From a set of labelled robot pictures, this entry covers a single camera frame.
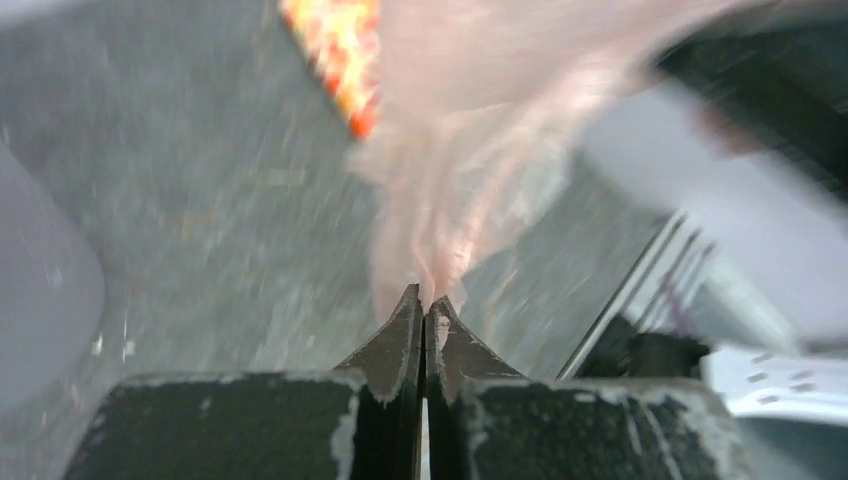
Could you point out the orange floral cloth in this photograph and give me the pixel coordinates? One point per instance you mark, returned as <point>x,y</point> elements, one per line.
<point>339,39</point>

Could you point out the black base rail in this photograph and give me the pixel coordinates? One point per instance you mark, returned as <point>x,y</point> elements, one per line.
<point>680,287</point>

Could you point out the grey plastic trash bin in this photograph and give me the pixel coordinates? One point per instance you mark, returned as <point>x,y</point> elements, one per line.
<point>52,287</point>

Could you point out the pink translucent trash bag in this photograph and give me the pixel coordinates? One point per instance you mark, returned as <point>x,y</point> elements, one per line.
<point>482,106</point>

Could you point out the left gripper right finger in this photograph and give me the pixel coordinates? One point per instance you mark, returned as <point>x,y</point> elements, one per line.
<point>638,408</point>

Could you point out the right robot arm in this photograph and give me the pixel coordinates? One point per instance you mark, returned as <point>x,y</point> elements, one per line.
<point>738,161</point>

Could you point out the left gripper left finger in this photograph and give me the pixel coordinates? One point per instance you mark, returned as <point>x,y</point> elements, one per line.
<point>358,420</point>

